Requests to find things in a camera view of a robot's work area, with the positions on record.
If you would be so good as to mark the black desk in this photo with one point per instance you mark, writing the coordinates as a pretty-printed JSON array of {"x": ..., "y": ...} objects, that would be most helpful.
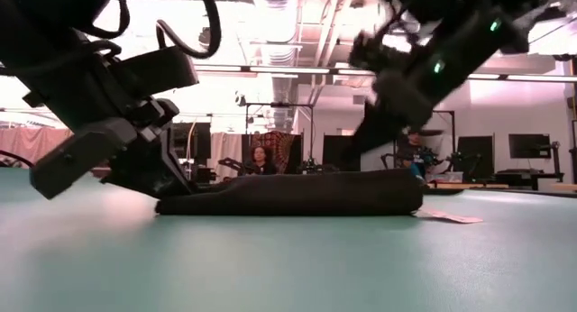
[{"x": 532, "y": 174}]

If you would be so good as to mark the black partition panel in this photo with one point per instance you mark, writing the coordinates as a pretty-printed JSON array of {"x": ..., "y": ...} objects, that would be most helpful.
[{"x": 333, "y": 152}]

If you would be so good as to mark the silver ventilation duct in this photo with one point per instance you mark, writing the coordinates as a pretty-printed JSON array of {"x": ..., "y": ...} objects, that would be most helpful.
[{"x": 277, "y": 14}]

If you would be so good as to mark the red patterned wall hanging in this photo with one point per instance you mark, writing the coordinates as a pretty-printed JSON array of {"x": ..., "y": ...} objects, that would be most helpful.
[{"x": 284, "y": 145}]

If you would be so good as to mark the ceiling light strip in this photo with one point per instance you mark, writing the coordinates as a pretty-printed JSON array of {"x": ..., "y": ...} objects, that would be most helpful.
[
  {"x": 288, "y": 70},
  {"x": 221, "y": 68}
]

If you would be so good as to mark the small black ceiling camera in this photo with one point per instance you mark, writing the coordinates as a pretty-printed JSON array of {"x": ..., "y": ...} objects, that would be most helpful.
[{"x": 240, "y": 100}]

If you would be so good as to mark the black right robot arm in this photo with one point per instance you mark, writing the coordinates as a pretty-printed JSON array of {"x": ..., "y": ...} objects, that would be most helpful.
[{"x": 518, "y": 5}]

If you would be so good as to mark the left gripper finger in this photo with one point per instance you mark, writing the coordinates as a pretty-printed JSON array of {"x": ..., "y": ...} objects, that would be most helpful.
[{"x": 149, "y": 172}]

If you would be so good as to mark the black metal table frame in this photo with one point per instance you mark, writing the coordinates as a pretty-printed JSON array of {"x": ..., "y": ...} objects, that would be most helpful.
[{"x": 444, "y": 191}]

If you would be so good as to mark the black towel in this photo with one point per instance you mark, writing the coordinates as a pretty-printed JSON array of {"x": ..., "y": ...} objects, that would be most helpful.
[{"x": 315, "y": 195}]

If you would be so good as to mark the green table mat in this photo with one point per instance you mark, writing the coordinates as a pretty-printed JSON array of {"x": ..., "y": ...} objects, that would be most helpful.
[{"x": 288, "y": 276}]

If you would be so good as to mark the black camera gantry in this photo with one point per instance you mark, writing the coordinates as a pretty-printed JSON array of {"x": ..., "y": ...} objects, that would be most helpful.
[{"x": 279, "y": 104}]

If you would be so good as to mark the large black monitor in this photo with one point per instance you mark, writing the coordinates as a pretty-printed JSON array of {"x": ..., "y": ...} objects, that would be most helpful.
[{"x": 204, "y": 143}]

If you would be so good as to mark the small black monitor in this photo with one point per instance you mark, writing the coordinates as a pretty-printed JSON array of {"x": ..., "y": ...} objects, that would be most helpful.
[{"x": 529, "y": 146}]

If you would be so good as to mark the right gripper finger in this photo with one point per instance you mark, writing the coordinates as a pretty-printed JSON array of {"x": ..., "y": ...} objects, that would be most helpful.
[{"x": 374, "y": 136}]

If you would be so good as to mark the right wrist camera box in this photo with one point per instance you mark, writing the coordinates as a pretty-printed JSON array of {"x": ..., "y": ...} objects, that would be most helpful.
[{"x": 376, "y": 52}]

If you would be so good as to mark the wooden table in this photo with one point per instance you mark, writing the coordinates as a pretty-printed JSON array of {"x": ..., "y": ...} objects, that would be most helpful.
[{"x": 478, "y": 186}]

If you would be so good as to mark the person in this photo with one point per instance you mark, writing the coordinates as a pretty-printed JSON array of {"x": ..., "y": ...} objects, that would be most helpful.
[
  {"x": 412, "y": 152},
  {"x": 263, "y": 167}
]

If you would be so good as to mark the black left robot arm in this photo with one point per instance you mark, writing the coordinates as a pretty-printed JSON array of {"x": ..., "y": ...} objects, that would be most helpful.
[{"x": 45, "y": 32}]

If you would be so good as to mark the white curtain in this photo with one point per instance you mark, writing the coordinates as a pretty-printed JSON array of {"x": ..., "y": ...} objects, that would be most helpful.
[{"x": 225, "y": 149}]

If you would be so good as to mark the pale pink curtain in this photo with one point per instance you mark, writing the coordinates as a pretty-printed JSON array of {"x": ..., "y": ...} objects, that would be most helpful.
[{"x": 27, "y": 145}]

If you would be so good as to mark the black background robot arm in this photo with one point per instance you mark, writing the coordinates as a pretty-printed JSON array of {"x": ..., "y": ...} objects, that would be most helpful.
[
  {"x": 232, "y": 162},
  {"x": 315, "y": 167}
]

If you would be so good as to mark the clear plastic bin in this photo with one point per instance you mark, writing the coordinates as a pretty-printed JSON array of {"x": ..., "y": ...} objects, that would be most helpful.
[{"x": 448, "y": 177}]

